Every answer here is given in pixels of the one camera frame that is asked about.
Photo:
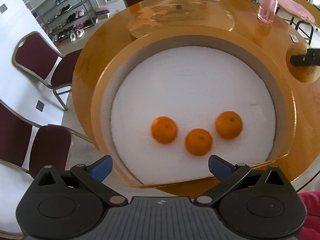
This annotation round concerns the round golden box lid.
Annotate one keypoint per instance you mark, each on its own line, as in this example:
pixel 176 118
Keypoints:
pixel 176 13

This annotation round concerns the small grey card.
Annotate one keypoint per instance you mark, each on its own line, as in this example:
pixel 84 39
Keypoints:
pixel 294 38

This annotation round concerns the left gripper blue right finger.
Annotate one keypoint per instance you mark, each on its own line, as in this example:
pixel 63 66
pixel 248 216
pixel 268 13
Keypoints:
pixel 229 176

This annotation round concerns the round golden box base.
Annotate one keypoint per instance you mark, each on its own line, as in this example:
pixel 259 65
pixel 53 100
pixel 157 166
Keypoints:
pixel 190 75

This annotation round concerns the round side table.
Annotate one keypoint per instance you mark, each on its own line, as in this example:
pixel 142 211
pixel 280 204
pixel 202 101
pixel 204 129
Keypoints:
pixel 297 21

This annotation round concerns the orange tangerine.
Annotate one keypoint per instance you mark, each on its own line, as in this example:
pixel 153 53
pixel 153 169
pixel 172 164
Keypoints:
pixel 198 142
pixel 228 125
pixel 164 130

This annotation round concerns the yellow-red apple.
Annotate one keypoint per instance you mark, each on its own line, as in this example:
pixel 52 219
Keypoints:
pixel 304 74

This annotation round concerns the metal shoe rack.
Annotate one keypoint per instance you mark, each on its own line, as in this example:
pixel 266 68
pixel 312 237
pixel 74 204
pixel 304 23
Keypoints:
pixel 60 18

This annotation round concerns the pink cloth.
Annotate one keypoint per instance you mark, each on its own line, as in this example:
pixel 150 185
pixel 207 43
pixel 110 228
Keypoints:
pixel 297 10

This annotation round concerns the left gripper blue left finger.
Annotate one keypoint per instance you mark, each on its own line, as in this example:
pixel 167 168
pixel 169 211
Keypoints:
pixel 91 178

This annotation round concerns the red cloth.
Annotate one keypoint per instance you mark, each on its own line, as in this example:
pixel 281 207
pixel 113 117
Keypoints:
pixel 311 227

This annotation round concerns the pink water bottle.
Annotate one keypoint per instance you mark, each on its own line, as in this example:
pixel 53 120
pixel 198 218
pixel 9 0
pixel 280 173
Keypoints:
pixel 267 10

